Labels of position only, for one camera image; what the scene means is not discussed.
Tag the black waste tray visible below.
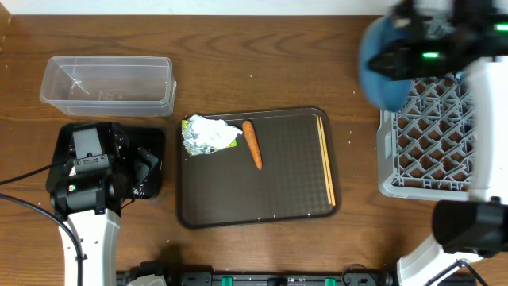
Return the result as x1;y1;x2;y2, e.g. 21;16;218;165
46;122;166;193

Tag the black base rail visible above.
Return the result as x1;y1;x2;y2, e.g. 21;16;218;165
116;261;398;286

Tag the crumpled foil wrapper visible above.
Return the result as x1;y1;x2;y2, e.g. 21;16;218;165
181;114;243;156

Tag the dark blue plate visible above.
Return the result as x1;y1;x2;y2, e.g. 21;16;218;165
358;16;411;112

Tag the right wooden chopstick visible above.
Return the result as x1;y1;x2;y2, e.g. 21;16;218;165
324;130;337;207

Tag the grey dishwasher rack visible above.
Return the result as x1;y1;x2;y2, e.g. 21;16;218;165
376;73;475;201

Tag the left wooden chopstick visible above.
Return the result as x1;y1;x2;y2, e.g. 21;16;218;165
316;116;335;206

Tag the wooden chopstick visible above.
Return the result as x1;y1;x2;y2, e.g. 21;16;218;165
324;130;337;207
316;116;335;206

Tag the orange carrot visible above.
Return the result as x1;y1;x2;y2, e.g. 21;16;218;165
242;121;263;170

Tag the dark brown serving tray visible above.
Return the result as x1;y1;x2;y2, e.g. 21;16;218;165
176;107;341;229

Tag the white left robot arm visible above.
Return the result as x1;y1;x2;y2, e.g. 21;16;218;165
46;122;166;285

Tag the clear plastic bin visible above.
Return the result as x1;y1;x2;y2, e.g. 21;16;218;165
40;56;177;117

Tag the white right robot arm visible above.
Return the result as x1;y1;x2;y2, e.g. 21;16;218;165
359;1;507;285

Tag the light blue small bowl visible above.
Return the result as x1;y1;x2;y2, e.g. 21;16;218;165
455;71;467;80

